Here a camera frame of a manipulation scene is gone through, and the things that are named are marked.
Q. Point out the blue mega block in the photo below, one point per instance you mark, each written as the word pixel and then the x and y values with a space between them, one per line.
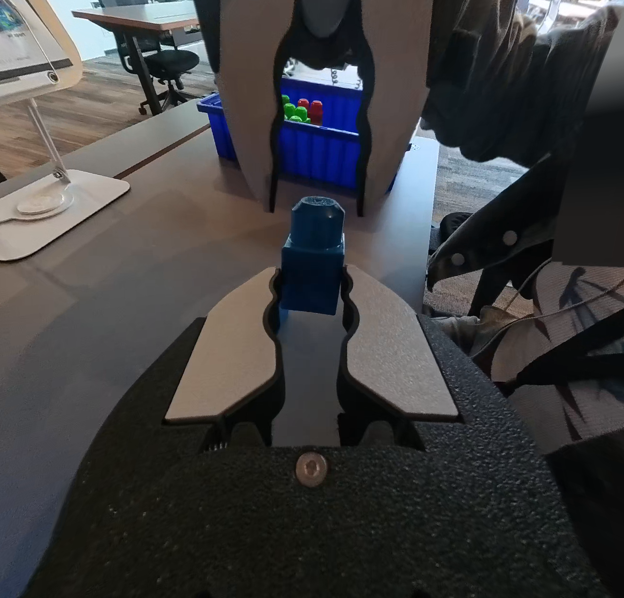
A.
pixel 312 276

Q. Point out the pile of mega blocks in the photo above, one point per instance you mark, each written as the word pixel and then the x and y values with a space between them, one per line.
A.
pixel 297 113

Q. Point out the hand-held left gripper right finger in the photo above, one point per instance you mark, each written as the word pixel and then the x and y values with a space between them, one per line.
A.
pixel 395 359

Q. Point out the person's dark trousers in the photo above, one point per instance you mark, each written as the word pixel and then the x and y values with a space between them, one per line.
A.
pixel 585 510

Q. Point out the blue plastic bin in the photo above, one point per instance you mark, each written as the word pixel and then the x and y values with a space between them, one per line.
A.
pixel 317 154

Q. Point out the person's right forearm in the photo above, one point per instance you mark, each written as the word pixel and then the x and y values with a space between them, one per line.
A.
pixel 512 96

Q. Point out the printed instruction sheet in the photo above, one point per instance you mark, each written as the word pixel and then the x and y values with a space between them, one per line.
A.
pixel 19 52

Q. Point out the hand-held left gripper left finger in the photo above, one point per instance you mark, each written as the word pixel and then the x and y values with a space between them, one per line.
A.
pixel 229 359

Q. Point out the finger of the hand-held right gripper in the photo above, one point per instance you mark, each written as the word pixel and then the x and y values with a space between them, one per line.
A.
pixel 399 72
pixel 248 72

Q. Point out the black mesh office chair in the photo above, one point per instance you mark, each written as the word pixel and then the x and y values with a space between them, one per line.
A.
pixel 453 223

